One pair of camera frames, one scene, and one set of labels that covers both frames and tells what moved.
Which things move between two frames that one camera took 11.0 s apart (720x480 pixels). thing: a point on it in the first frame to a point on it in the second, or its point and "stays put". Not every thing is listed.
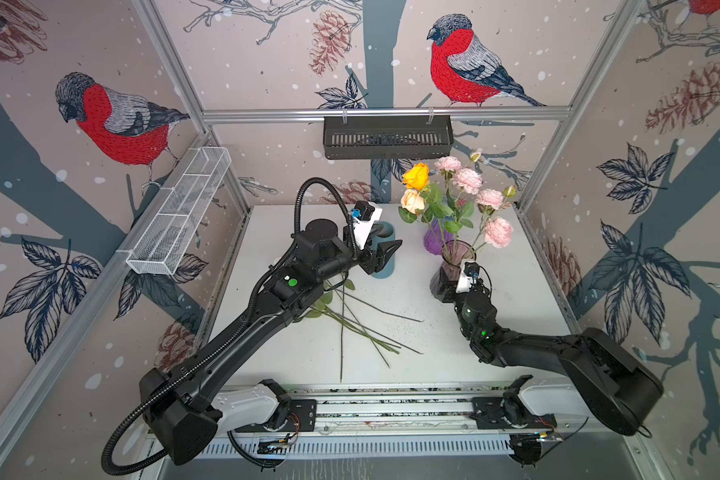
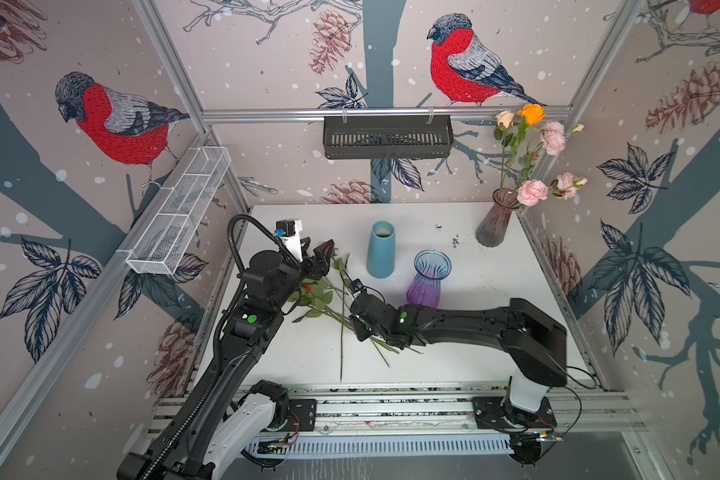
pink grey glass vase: (445, 282) to (492, 227)
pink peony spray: (497, 231) to (532, 192)
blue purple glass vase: (435, 237) to (432, 265)
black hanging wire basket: (388, 139) stays put
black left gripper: (373, 259) to (322, 265)
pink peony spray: (446, 203) to (554, 138)
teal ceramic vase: (387, 234) stays put
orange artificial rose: (417, 176) to (531, 113)
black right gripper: (480, 294) to (356, 321)
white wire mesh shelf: (162, 244) stays put
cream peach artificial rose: (411, 201) to (504, 132)
